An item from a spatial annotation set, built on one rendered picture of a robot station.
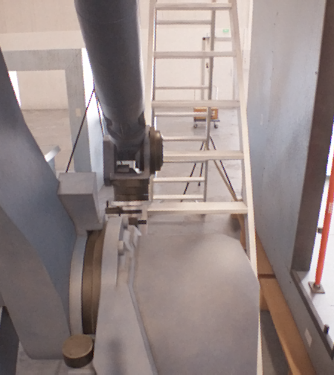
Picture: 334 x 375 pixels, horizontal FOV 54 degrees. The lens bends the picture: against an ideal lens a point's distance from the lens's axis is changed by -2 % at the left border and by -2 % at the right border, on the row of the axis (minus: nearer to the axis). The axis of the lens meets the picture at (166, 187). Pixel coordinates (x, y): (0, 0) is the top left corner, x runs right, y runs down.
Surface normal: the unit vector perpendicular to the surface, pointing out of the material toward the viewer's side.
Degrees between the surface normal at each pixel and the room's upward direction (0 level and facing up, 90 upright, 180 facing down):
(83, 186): 26
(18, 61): 90
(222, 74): 90
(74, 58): 90
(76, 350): 0
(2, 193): 81
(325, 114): 90
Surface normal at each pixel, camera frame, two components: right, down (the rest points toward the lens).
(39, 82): -0.04, 0.35
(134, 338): 0.00, -0.71
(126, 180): 0.03, -0.02
